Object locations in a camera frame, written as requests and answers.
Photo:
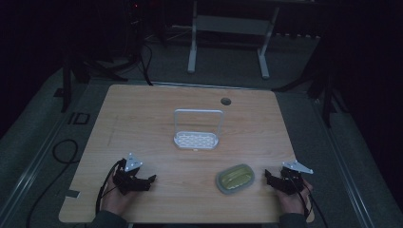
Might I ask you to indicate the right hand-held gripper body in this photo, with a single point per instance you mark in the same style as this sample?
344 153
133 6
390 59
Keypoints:
293 177

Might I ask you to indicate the white metal desk frame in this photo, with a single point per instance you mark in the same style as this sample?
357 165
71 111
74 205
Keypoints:
228 25

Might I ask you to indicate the person's left hand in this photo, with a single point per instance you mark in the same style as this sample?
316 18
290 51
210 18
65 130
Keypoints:
114 199

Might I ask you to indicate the green bowl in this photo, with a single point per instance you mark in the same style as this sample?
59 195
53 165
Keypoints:
221 187

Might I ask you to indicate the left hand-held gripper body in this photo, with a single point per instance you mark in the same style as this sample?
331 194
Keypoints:
128 177

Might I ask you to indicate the black tripod stand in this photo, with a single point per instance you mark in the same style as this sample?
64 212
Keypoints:
323 91
79 71

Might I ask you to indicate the yellow-green soap bar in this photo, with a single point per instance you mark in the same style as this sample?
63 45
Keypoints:
237 177

